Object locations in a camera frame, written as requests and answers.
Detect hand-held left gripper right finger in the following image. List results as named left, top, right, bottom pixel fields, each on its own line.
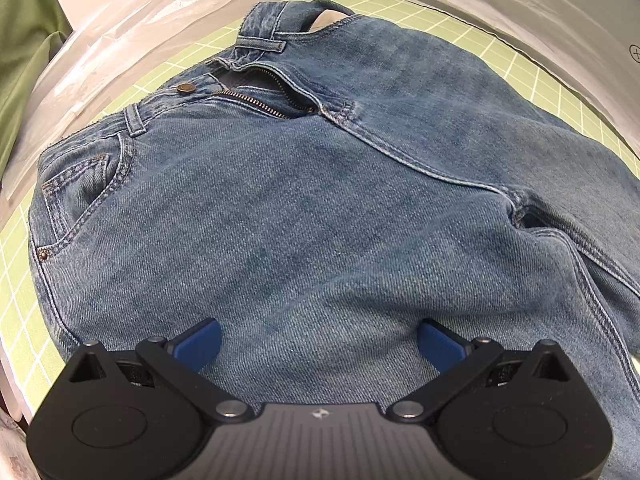
left=385, top=319, right=582, bottom=424

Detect green curtain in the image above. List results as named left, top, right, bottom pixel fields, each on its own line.
left=0, top=0, right=73, bottom=171

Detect blue denim jeans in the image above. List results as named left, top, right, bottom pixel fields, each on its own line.
left=27, top=0, right=640, bottom=480

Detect green grid mat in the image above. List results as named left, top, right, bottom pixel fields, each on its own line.
left=0, top=0, right=640, bottom=376

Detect clear plastic bag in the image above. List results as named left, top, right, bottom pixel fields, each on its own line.
left=0, top=0, right=313, bottom=201

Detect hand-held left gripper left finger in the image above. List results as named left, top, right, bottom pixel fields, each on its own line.
left=61, top=319, right=255, bottom=424

